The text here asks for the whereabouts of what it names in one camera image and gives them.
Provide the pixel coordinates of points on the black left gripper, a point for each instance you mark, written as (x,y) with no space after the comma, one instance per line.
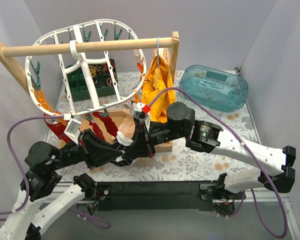
(84,149)

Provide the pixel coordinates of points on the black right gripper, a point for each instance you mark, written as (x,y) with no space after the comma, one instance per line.
(147,140)

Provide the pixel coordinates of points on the black white striped sock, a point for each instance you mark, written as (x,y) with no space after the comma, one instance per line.
(128,148)

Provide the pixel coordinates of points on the white clip sock hanger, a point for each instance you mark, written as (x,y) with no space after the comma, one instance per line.
(77,32)

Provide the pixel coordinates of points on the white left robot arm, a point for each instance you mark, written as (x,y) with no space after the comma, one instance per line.
(26,220)

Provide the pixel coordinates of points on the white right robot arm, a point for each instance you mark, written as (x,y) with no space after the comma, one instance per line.
(272,168)

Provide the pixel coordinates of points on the red christmas sock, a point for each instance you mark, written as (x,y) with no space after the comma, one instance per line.
(58,126)
(110,126)

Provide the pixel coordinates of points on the yellow garment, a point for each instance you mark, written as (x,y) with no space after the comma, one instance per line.
(158,110)

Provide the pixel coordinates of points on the teal transparent plastic bin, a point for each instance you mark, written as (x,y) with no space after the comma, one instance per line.
(214,88)

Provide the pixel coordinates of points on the wooden clothes rack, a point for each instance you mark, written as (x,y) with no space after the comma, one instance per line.
(78,50)

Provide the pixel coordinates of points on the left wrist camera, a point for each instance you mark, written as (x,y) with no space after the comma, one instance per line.
(72,130)

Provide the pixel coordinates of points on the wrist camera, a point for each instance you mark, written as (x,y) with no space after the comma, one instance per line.
(141,112)
(72,130)

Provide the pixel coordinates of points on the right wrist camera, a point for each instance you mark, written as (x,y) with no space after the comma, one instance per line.
(141,112)

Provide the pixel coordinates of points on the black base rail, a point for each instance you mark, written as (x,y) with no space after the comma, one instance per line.
(158,195)

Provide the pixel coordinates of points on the blue wire hanger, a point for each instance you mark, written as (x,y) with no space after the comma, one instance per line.
(158,62)

